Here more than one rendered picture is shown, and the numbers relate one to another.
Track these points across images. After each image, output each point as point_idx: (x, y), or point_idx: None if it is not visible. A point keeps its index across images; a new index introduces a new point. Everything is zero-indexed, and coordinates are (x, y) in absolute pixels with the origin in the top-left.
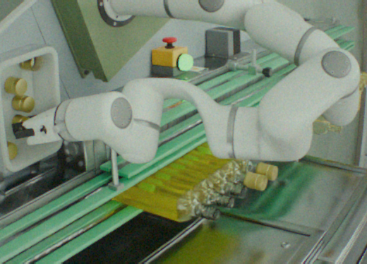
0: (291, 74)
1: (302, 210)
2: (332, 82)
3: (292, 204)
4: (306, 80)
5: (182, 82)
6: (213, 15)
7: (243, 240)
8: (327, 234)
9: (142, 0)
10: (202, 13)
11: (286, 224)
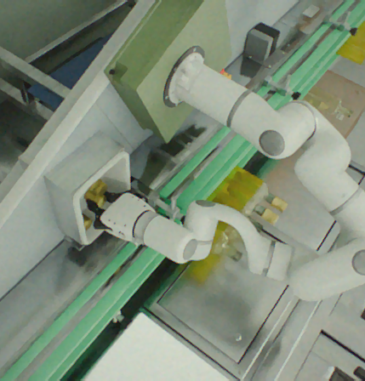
0: (323, 259)
1: (301, 213)
2: (356, 277)
3: (293, 203)
4: (334, 270)
5: (236, 223)
6: (269, 156)
7: None
8: (319, 252)
9: (207, 110)
10: (259, 149)
11: (288, 240)
